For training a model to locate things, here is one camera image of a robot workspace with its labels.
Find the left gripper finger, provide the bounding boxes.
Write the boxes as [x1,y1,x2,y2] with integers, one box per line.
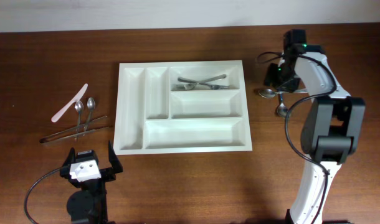
[108,141,123,174]
[62,147,75,167]

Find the steel spoon sideways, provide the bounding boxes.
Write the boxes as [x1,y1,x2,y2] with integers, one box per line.
[258,88,308,99]

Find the steel spoon blue-tinted handle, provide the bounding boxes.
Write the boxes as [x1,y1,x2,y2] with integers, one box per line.
[276,93,288,118]

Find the steel fork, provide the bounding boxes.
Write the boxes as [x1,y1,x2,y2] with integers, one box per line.
[171,73,227,91]

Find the steel fork angled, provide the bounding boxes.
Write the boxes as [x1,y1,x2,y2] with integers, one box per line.
[177,77,231,90]

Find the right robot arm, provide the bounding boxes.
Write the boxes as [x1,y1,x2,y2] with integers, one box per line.
[264,29,366,224]

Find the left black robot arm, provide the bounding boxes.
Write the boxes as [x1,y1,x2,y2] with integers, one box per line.
[60,142,123,224]

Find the steel serrated tongs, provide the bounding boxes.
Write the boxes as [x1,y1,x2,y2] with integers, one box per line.
[39,116,109,144]

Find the pink plastic knife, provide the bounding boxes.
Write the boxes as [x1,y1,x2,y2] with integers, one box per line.
[51,83,88,123]

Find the small steel teaspoon left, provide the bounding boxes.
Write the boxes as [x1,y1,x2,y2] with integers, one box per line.
[75,100,83,134]

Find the small steel teaspoon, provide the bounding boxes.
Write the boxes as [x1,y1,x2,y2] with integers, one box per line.
[75,100,83,134]
[83,97,95,131]

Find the white plastic cutlery tray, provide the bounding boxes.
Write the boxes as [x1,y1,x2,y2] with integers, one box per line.
[113,60,252,155]

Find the small steel teaspoon right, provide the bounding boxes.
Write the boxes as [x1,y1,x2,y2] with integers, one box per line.
[83,97,95,131]

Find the left black cable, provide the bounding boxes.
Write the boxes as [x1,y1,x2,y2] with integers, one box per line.
[23,166,68,224]

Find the black cable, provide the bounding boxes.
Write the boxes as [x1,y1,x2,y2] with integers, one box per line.
[23,166,68,224]
[255,51,339,224]

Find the right black cable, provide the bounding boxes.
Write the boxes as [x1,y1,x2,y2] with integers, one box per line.
[255,51,339,224]

